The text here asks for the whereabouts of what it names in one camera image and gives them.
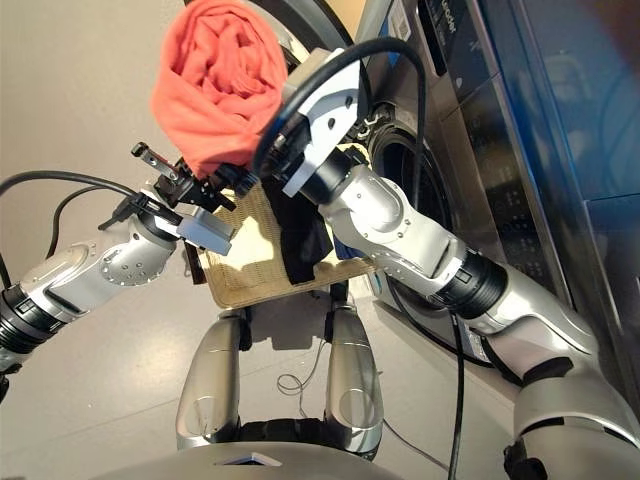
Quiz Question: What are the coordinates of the thin floor wire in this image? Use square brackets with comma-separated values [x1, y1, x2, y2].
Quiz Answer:
[277, 339, 331, 416]

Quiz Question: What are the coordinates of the dark glossy dryer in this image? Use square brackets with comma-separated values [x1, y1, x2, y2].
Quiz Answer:
[474, 0, 640, 401]

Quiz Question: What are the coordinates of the silver robot leg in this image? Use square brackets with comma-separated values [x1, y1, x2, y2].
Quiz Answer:
[175, 314, 251, 449]
[322, 304, 384, 451]

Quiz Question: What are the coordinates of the pale woven basket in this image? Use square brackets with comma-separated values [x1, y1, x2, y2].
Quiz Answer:
[197, 142, 381, 310]

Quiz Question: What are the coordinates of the grey washing machine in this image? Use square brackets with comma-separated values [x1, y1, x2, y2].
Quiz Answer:
[349, 0, 621, 396]

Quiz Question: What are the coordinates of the round glass washer door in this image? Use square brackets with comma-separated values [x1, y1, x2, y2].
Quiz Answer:
[249, 0, 359, 66]

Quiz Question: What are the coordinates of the large blue rating label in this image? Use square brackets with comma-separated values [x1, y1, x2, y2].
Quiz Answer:
[462, 322, 496, 364]

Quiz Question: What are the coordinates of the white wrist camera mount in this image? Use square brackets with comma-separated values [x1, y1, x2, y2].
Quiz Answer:
[139, 188, 235, 255]
[282, 47, 361, 196]

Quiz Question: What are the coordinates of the black cloth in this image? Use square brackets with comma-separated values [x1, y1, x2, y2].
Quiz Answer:
[262, 179, 334, 286]

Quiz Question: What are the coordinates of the coral red cloth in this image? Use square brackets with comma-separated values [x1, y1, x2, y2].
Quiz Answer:
[149, 0, 290, 180]

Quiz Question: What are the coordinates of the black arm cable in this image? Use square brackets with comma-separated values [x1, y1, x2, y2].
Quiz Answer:
[251, 38, 469, 480]
[0, 171, 156, 291]

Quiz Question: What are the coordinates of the silver robot torso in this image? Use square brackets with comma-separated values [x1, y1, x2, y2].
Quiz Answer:
[94, 419, 401, 480]

